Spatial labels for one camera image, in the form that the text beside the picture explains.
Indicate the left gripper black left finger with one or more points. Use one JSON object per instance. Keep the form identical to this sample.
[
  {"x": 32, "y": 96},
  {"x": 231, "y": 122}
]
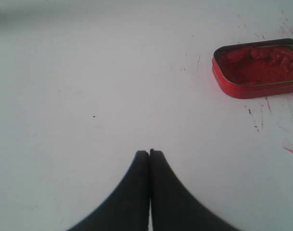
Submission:
[{"x": 127, "y": 207}]

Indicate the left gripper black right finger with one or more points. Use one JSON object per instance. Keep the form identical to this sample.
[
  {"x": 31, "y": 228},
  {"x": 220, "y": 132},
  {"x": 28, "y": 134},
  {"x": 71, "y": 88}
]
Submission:
[{"x": 173, "y": 207}]

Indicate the red ink paste tin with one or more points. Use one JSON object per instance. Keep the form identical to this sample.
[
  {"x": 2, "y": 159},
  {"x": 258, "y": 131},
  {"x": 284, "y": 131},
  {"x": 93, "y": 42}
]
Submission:
[{"x": 256, "y": 69}]

